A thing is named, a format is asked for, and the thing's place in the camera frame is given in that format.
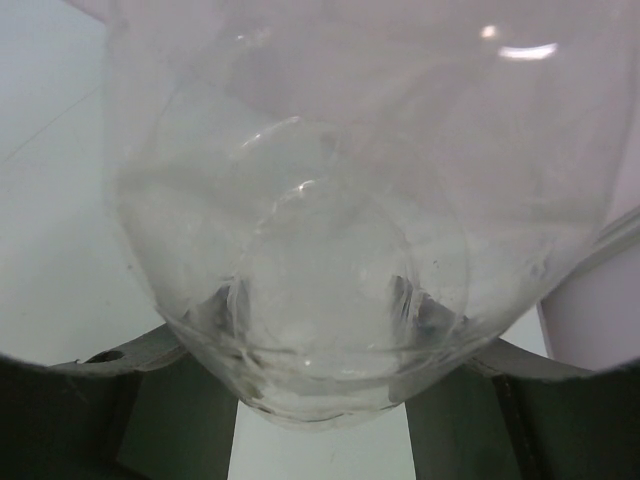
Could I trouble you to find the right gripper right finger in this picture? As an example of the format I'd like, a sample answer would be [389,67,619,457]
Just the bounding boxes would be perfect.
[390,340,639,479]

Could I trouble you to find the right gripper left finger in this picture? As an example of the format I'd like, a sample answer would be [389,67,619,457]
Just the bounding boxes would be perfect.
[1,327,237,479]

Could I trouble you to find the clear plastic bottle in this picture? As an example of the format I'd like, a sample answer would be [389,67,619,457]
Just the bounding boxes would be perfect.
[105,1,639,429]

